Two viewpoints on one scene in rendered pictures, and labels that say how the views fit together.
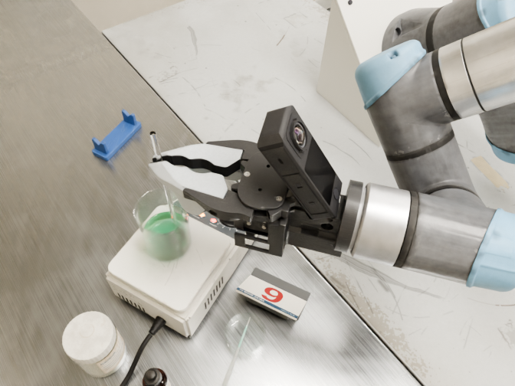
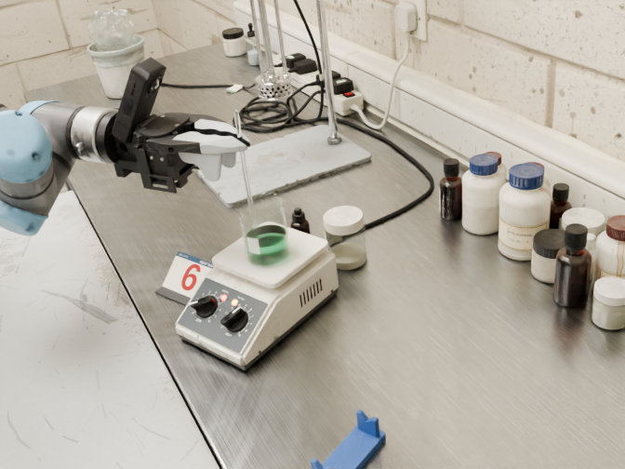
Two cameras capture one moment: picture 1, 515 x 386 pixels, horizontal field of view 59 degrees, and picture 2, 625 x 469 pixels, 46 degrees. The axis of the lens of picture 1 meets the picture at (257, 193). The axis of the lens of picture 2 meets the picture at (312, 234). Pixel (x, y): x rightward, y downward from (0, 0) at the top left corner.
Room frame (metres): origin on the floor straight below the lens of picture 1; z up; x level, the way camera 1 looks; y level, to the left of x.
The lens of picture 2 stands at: (1.08, 0.40, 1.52)
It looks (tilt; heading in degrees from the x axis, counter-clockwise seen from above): 31 degrees down; 196
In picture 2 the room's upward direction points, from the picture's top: 7 degrees counter-clockwise
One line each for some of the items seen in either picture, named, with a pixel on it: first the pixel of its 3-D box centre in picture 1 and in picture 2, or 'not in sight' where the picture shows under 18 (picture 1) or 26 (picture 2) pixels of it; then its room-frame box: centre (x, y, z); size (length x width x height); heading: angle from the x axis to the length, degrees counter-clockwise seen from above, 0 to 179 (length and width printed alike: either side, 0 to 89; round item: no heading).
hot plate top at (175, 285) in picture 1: (170, 254); (270, 252); (0.28, 0.11, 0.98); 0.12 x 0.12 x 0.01; 63
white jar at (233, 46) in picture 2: not in sight; (233, 42); (-0.84, -0.30, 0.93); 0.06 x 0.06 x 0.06
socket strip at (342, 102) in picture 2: not in sight; (312, 80); (-0.54, -0.02, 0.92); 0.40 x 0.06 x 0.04; 39
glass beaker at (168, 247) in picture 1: (166, 230); (264, 231); (0.29, 0.11, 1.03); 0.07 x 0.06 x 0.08; 25
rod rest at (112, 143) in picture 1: (116, 133); (346, 450); (0.55, 0.26, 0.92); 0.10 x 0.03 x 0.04; 154
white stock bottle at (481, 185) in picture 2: not in sight; (483, 193); (0.06, 0.39, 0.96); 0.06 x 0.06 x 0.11
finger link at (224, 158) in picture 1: (201, 170); (211, 159); (0.30, 0.06, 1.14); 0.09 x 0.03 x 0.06; 75
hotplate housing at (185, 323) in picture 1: (185, 256); (261, 288); (0.30, 0.10, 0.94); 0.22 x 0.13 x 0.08; 153
